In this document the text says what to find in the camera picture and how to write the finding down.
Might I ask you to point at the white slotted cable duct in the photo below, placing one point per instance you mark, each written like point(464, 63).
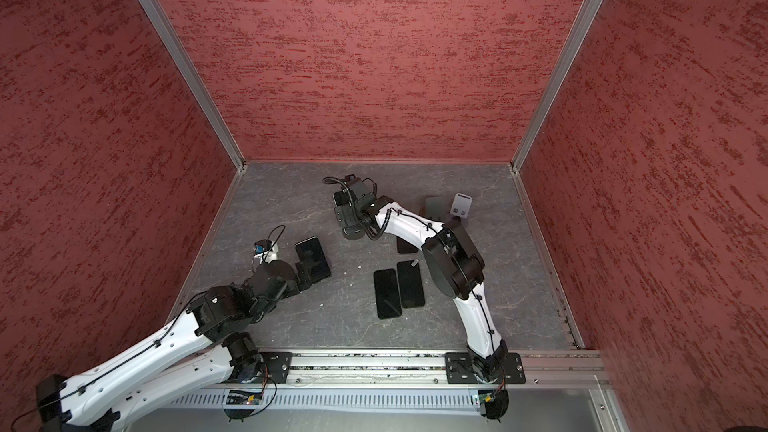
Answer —
point(459, 401)

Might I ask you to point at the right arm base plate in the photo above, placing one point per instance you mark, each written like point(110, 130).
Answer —
point(465, 368)

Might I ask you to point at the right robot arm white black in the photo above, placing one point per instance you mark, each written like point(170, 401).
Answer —
point(454, 262)

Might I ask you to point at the right aluminium corner post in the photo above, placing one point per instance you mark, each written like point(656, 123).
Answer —
point(572, 45)

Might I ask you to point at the base wiring connector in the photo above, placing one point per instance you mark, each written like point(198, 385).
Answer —
point(239, 405)
point(493, 405)

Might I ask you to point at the right base wiring connector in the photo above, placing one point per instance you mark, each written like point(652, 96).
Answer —
point(493, 405)

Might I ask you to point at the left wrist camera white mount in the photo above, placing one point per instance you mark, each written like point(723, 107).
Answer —
point(265, 251)

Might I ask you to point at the pink edged phone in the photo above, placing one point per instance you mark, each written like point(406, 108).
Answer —
point(404, 247)

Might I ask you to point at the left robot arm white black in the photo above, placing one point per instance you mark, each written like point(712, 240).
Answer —
point(206, 343)

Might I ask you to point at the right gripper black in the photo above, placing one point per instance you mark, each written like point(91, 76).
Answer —
point(347, 210)

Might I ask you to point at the aluminium front rail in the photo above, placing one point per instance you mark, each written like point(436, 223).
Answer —
point(425, 369)

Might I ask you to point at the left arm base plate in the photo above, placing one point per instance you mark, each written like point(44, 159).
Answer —
point(259, 369)

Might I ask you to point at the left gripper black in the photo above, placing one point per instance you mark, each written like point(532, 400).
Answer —
point(295, 287)

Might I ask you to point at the left base wiring connector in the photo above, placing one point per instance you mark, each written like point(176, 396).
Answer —
point(239, 405)

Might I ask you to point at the left aluminium corner post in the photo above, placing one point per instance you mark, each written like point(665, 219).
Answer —
point(173, 44)

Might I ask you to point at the aluminium corner post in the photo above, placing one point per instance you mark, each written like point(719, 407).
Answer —
point(173, 44)
point(572, 45)

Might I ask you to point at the black phone tall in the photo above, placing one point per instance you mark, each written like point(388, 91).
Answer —
point(341, 202)

